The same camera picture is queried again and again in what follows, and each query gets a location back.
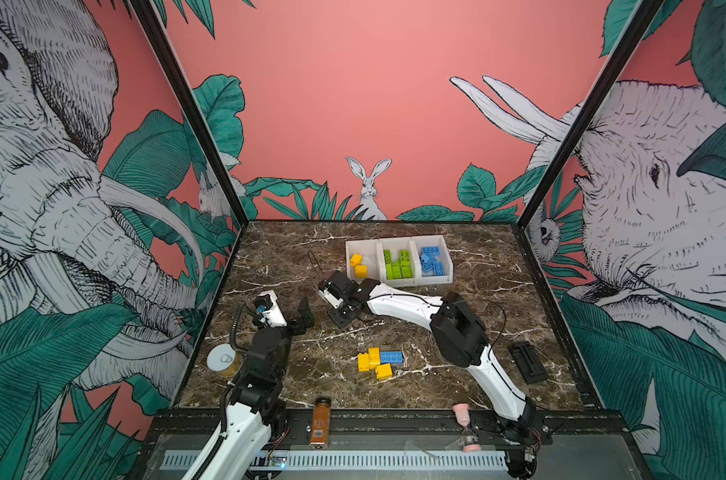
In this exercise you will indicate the green L-shaped lego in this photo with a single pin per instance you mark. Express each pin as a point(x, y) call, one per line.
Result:
point(388, 258)

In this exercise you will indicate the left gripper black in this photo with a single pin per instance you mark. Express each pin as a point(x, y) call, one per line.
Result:
point(304, 318)

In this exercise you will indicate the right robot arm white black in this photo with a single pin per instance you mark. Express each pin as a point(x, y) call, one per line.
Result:
point(457, 330)

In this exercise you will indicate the tin can silver lid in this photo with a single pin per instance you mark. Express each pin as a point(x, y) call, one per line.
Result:
point(224, 361)

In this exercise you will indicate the yellow lego brick lowest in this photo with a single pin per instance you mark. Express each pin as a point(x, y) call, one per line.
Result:
point(384, 372)

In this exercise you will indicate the blue lego brick bottom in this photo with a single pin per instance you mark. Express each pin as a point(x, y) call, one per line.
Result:
point(392, 357)

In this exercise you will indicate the black flat pad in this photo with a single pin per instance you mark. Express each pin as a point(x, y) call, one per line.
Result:
point(528, 362)

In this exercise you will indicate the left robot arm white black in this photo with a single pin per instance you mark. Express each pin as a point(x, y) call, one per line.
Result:
point(252, 415)

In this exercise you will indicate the black base frame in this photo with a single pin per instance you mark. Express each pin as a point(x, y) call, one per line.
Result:
point(350, 427)

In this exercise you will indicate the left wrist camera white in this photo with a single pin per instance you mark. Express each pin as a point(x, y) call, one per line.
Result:
point(267, 311)

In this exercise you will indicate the white three-compartment bin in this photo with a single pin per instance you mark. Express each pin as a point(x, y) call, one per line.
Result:
point(372, 252)

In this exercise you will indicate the pink hourglass timer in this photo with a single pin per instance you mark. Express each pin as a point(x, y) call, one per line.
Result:
point(469, 440)

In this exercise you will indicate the brown spice bottle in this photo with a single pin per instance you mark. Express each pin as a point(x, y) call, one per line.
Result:
point(319, 428)

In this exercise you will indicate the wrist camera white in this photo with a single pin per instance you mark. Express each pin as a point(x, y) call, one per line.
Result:
point(267, 311)
point(328, 296)

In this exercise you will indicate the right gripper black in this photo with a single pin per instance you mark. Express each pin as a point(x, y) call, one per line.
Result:
point(335, 316)

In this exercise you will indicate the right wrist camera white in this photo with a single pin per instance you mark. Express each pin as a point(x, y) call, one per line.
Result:
point(328, 296)

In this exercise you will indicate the white perforated rail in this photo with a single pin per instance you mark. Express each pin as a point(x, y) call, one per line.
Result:
point(383, 460)

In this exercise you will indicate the yellow lego brick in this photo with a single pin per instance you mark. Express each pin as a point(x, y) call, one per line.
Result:
point(356, 260)
point(374, 358)
point(361, 271)
point(363, 363)

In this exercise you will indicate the large green lego brick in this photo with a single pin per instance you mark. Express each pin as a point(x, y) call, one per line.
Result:
point(404, 257)

